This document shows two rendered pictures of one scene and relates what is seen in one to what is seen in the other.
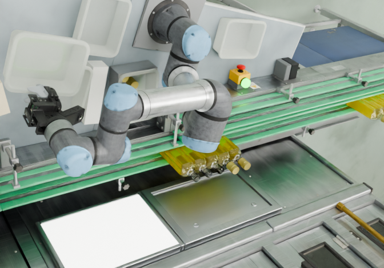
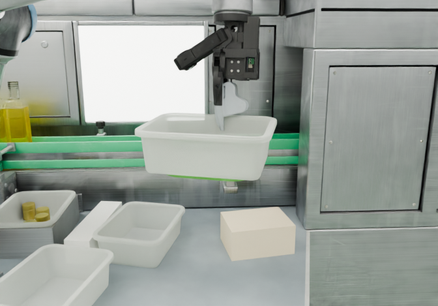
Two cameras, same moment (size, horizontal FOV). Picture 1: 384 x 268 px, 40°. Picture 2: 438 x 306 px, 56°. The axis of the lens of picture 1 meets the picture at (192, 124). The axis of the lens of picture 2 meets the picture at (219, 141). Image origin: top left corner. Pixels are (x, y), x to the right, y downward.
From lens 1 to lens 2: 127 cm
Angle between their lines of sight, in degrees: 51
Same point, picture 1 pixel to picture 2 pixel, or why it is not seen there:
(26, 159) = (203, 181)
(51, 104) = (229, 51)
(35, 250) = not seen: hidden behind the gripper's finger
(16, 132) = (205, 217)
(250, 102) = not seen: outside the picture
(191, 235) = (57, 30)
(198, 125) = not seen: outside the picture
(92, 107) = (104, 211)
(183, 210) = (47, 74)
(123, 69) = (38, 241)
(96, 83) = (90, 228)
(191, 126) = (18, 10)
